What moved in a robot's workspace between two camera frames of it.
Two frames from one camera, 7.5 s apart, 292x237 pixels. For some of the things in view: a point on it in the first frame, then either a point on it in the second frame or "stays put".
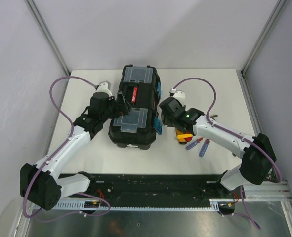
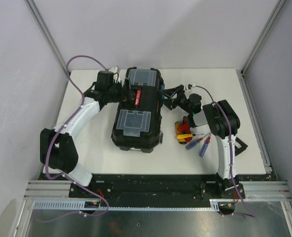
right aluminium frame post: (241, 77) stays put
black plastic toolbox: (141, 85) stays put
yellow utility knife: (181, 137) stays put
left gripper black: (125, 109) → (129, 93)
